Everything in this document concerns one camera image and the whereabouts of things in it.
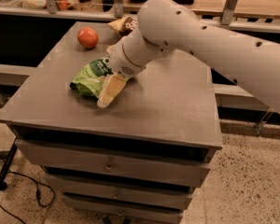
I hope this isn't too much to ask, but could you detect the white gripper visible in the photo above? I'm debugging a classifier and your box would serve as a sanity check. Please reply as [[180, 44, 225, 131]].
[[97, 39, 146, 108]]

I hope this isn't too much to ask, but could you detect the green rice chip bag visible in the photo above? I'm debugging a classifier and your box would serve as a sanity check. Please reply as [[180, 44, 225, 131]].
[[70, 57, 112, 97]]

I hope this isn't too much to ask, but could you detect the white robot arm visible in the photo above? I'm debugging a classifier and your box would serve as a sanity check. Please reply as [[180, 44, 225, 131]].
[[110, 0, 280, 114]]

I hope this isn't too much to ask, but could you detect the brown yellow chip bag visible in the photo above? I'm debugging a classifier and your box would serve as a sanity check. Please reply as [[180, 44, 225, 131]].
[[108, 16, 138, 36]]

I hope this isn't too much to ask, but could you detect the red orange tomato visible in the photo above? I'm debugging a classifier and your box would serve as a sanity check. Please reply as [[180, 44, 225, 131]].
[[77, 27, 99, 49]]

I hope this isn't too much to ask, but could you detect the grey drawer cabinet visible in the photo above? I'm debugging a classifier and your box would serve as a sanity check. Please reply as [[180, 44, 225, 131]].
[[0, 21, 224, 224]]

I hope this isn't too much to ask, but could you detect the top grey drawer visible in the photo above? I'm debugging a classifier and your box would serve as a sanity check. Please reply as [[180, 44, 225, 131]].
[[15, 139, 210, 188]]

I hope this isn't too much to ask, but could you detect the grey drawer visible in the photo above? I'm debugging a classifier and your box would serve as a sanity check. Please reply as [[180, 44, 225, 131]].
[[15, 139, 210, 188], [44, 174, 192, 210], [62, 194, 183, 224]]

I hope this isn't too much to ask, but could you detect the middle grey drawer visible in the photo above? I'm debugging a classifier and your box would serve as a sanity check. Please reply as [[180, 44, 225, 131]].
[[44, 174, 192, 210]]

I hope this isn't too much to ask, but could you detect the bottom grey drawer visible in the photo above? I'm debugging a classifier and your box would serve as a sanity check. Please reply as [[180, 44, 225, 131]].
[[62, 194, 183, 224]]

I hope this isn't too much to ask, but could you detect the black stand leg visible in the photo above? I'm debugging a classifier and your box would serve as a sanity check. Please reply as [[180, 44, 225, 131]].
[[0, 143, 17, 191]]

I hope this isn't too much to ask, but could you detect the metal bracket middle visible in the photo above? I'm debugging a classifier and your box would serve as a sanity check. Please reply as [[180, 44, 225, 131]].
[[113, 0, 123, 18]]

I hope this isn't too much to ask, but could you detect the metal bracket right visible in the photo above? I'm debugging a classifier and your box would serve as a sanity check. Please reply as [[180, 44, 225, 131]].
[[220, 0, 238, 25]]

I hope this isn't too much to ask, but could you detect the black floor cable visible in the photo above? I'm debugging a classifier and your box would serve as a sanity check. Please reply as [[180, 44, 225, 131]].
[[0, 147, 57, 224]]

